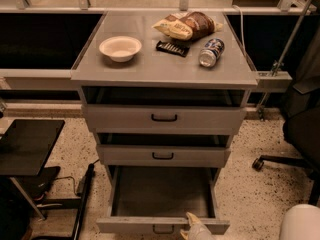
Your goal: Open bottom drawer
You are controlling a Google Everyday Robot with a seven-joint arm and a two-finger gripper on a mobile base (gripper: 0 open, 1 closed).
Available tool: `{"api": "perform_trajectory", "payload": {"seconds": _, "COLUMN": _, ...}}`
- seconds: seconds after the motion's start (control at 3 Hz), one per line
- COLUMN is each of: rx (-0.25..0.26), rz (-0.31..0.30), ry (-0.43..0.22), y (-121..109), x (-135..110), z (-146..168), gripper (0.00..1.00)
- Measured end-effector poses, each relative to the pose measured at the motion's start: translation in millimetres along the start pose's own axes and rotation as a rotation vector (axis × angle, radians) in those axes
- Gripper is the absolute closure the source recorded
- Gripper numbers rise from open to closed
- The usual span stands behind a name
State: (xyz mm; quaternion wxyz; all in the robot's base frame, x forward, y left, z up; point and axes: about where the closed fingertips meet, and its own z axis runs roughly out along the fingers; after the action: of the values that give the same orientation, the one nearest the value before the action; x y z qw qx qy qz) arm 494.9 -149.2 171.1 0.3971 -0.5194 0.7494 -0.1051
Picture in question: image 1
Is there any white cable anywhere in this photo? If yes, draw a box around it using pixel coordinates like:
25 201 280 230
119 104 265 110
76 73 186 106
231 4 248 60

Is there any grey drawer cabinet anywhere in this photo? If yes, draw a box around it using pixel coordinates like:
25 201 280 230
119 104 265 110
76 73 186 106
70 11 260 235

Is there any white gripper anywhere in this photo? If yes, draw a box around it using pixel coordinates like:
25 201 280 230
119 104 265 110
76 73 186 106
180 212 214 240

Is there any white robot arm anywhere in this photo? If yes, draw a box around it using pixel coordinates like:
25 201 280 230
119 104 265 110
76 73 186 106
180 204 320 240

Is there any blue soda can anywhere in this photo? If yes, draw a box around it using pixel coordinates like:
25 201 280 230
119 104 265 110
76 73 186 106
198 38 225 68

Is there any black snack bar packet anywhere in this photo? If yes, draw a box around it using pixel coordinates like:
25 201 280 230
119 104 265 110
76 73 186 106
156 41 189 57

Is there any black floor stand base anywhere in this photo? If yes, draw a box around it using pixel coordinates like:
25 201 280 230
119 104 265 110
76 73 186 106
13 163 96 240

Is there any white bowl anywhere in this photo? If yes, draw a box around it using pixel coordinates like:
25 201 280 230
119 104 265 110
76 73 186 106
99 36 142 62

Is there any grey middle drawer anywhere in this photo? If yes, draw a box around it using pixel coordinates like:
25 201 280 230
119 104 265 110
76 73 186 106
97 133 230 168

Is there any grey top drawer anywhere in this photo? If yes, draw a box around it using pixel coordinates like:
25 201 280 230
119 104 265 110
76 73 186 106
82 86 245 135

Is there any grey bottom drawer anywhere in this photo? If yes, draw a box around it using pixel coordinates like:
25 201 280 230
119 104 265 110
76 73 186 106
97 166 229 235

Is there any brown chip bag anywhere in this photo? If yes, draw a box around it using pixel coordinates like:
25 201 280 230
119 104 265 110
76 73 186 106
153 11 223 41

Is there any black side table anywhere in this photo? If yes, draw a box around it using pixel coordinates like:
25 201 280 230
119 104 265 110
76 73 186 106
0 119 65 220

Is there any black office chair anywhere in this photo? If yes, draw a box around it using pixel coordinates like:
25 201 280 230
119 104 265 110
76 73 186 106
252 25 320 206

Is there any grey drawer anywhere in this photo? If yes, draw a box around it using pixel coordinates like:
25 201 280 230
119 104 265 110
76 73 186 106
82 86 245 135
97 133 230 168
97 166 229 235

